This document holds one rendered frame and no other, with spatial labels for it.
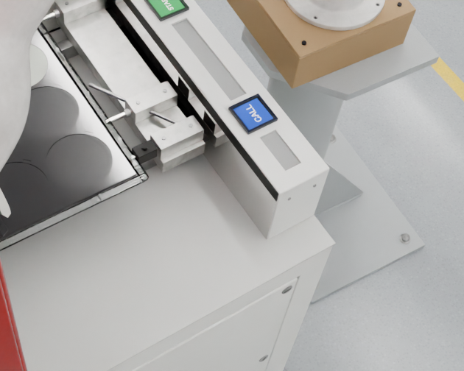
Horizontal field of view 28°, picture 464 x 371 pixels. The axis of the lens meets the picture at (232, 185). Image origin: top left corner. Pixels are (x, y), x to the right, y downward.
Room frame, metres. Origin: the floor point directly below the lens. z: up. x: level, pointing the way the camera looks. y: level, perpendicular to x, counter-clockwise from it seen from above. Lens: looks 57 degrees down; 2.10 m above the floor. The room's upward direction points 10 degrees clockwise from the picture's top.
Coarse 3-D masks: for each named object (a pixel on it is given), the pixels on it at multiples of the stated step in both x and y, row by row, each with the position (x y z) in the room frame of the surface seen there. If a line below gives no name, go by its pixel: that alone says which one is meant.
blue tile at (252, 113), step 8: (248, 104) 0.89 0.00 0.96; (256, 104) 0.89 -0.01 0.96; (240, 112) 0.87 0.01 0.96; (248, 112) 0.87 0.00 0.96; (256, 112) 0.87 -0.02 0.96; (264, 112) 0.88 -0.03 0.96; (248, 120) 0.86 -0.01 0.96; (256, 120) 0.86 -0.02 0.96; (264, 120) 0.86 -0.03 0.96; (248, 128) 0.84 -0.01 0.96
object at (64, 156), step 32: (32, 96) 0.87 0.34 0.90; (64, 96) 0.88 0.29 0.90; (32, 128) 0.81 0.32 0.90; (64, 128) 0.82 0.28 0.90; (96, 128) 0.83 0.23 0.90; (32, 160) 0.75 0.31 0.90; (64, 160) 0.76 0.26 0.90; (96, 160) 0.77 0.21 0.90; (32, 192) 0.70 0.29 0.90; (64, 192) 0.71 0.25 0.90; (96, 192) 0.72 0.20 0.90; (32, 224) 0.65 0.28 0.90
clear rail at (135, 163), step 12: (48, 36) 1.00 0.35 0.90; (60, 60) 0.95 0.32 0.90; (72, 72) 0.93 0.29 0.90; (84, 84) 0.91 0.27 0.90; (84, 96) 0.89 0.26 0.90; (96, 108) 0.87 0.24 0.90; (108, 120) 0.85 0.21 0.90; (108, 132) 0.83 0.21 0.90; (120, 144) 0.81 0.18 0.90; (132, 156) 0.79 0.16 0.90
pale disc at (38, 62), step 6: (30, 48) 0.97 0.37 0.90; (36, 48) 0.97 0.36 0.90; (30, 54) 0.95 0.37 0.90; (36, 54) 0.96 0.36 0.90; (42, 54) 0.96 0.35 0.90; (30, 60) 0.94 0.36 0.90; (36, 60) 0.95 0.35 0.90; (42, 60) 0.95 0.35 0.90; (30, 66) 0.93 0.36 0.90; (36, 66) 0.93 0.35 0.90; (42, 66) 0.94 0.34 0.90; (36, 72) 0.92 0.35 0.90; (42, 72) 0.92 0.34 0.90; (36, 78) 0.91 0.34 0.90; (42, 78) 0.91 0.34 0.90
